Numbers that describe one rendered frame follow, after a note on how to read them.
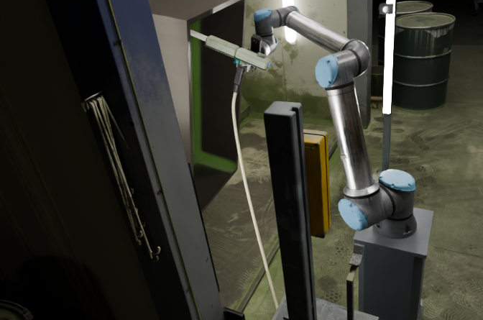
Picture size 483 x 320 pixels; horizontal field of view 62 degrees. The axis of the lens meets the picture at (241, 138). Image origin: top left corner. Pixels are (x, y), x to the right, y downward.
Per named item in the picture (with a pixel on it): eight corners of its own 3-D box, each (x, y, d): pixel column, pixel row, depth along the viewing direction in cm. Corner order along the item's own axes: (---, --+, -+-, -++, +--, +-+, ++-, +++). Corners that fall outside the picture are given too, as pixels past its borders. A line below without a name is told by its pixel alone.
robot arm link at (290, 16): (387, 47, 156) (291, -1, 204) (361, 56, 152) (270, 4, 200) (382, 74, 163) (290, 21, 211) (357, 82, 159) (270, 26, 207)
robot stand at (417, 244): (423, 302, 220) (433, 211, 190) (415, 350, 197) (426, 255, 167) (366, 285, 234) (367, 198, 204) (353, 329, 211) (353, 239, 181)
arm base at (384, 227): (419, 216, 188) (420, 199, 183) (413, 243, 174) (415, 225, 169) (377, 208, 197) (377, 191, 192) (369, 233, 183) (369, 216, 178)
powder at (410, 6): (437, 3, 453) (437, 1, 452) (423, 14, 417) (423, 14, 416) (389, 3, 484) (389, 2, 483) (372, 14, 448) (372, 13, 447)
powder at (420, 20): (391, 18, 424) (391, 16, 423) (447, 13, 409) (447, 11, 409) (396, 31, 378) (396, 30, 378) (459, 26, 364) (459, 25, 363)
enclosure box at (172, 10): (143, 205, 245) (120, 6, 179) (194, 154, 291) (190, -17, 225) (192, 224, 233) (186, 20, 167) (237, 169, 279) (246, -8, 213)
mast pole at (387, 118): (381, 180, 321) (389, -41, 243) (382, 177, 324) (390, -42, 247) (387, 181, 318) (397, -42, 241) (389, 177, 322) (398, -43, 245)
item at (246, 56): (260, 99, 187) (272, 55, 173) (256, 103, 183) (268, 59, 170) (173, 61, 198) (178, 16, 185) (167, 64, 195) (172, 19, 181)
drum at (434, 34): (386, 92, 466) (389, 15, 424) (440, 90, 451) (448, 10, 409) (391, 113, 417) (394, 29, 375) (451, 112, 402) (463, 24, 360)
